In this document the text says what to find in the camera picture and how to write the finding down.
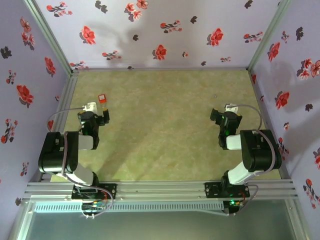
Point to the red padlock with white label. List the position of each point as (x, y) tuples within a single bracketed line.
[(102, 98)]

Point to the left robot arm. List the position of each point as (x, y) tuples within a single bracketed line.
[(55, 155)]

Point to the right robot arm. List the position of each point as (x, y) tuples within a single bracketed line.
[(257, 150)]

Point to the green circuit board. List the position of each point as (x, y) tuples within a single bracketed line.
[(93, 206), (235, 203)]

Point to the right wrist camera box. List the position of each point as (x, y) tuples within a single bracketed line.
[(231, 108)]

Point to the aluminium frame profile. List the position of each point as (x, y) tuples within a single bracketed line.
[(256, 87), (162, 68), (296, 220), (160, 190), (65, 100), (267, 32), (20, 222), (47, 35)]

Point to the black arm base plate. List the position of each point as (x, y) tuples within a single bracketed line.
[(212, 190), (110, 191)]

